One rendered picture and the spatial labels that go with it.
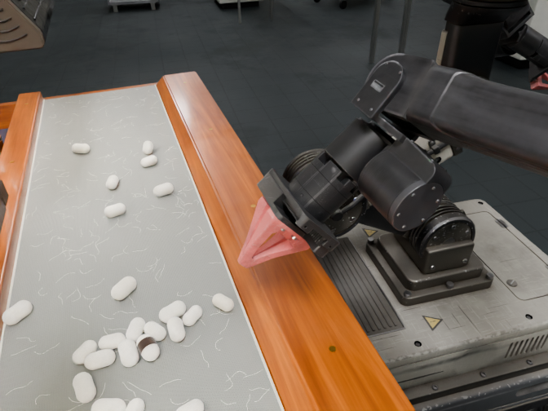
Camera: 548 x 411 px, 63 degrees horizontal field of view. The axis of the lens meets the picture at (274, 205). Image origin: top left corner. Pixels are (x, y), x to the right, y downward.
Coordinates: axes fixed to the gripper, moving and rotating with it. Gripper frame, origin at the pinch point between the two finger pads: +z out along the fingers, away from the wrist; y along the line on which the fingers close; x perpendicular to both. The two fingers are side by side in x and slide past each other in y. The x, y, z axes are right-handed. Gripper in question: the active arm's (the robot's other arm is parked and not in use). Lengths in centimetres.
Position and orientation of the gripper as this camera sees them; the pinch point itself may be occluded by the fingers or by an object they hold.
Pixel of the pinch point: (246, 259)
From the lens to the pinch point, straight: 51.0
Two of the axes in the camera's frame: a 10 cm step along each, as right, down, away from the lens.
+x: 6.2, 4.9, 6.1
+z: -7.1, 6.9, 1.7
